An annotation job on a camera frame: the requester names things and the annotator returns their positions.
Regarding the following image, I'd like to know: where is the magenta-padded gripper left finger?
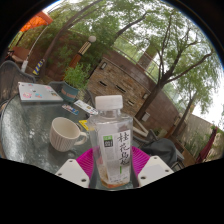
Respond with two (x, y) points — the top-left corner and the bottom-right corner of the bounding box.
(54, 147), (100, 190)

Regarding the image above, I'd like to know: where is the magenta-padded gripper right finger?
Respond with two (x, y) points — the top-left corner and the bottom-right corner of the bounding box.
(128, 145), (175, 188)

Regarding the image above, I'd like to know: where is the clear white-capped drink bottle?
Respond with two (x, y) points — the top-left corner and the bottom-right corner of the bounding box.
(87, 94), (134, 190)

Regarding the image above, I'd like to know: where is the white ribbed mug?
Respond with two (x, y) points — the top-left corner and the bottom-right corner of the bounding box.
(49, 116), (89, 153)

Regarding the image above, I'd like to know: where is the blue card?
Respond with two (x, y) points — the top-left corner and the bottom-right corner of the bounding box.
(61, 103), (80, 116)

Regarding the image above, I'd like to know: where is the white printed booklet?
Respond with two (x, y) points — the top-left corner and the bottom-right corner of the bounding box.
(73, 99), (99, 116)

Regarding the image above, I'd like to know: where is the tall green tree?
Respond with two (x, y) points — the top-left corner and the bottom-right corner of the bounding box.
(169, 63), (224, 138)
(133, 9), (221, 121)
(9, 0), (151, 78)

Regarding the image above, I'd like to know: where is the folded maroon umbrella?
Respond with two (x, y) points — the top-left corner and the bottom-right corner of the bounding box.
(196, 126), (219, 164)

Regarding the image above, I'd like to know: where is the silver laptop with stickers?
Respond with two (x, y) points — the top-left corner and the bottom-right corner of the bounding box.
(17, 81), (64, 103)

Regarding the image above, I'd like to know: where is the green plant in teal pot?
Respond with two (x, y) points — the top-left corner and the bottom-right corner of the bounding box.
(59, 63), (92, 103)

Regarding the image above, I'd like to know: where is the orange canopy with white pole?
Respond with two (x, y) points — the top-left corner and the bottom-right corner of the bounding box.
(19, 11), (54, 73)

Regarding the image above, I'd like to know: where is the grey wall box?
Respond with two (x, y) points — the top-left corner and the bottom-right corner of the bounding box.
(141, 111), (151, 123)

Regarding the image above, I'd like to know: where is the blue yellow striped post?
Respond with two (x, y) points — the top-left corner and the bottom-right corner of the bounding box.
(32, 59), (45, 76)

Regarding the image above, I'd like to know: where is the globe lamp post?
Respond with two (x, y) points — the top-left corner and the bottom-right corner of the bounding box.
(68, 35), (98, 69)

